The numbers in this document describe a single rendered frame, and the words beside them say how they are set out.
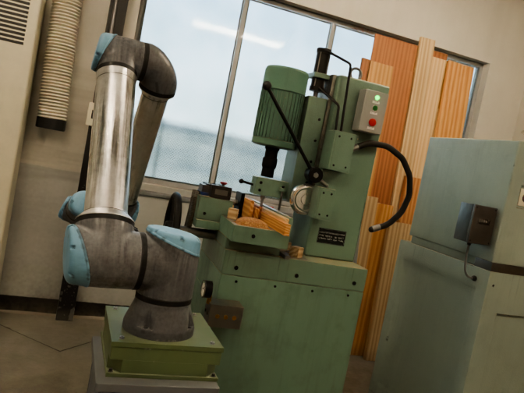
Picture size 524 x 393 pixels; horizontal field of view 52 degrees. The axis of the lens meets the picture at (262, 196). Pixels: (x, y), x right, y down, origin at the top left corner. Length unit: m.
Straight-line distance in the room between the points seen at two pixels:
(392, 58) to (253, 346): 2.39
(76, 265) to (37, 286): 2.10
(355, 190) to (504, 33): 2.58
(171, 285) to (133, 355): 0.19
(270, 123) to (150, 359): 1.05
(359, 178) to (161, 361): 1.14
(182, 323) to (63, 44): 2.03
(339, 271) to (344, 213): 0.24
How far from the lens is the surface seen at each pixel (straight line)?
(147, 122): 1.76
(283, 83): 2.11
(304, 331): 2.13
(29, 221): 3.37
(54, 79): 3.13
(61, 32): 3.17
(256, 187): 2.13
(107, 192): 1.44
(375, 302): 3.62
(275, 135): 2.09
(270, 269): 2.01
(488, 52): 4.41
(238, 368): 2.10
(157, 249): 1.40
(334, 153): 2.06
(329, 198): 2.05
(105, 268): 1.37
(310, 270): 2.06
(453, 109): 4.05
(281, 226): 1.88
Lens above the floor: 1.14
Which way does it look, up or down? 4 degrees down
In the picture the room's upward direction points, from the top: 11 degrees clockwise
